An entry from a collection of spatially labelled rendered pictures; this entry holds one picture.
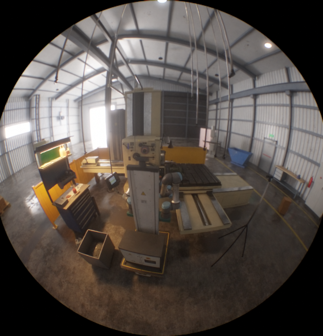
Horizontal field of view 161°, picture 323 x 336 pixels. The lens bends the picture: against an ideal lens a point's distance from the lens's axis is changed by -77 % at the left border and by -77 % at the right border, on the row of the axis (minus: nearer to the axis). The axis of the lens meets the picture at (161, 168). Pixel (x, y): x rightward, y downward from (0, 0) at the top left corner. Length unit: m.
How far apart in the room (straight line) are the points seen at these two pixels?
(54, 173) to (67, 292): 2.35
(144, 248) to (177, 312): 1.32
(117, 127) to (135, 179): 2.05
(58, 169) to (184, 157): 4.46
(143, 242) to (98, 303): 1.49
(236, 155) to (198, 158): 3.43
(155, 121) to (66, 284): 4.04
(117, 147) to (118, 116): 0.83
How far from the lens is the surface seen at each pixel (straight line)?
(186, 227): 1.91
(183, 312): 2.26
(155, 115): 2.87
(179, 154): 4.87
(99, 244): 2.39
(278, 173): 7.28
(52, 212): 3.58
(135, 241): 1.61
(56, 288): 2.90
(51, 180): 2.67
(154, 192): 1.26
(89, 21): 8.83
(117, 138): 3.09
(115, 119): 3.08
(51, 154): 5.01
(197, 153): 5.05
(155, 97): 2.93
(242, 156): 7.70
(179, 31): 8.43
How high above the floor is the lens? 2.21
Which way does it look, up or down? 23 degrees down
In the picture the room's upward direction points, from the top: 1 degrees clockwise
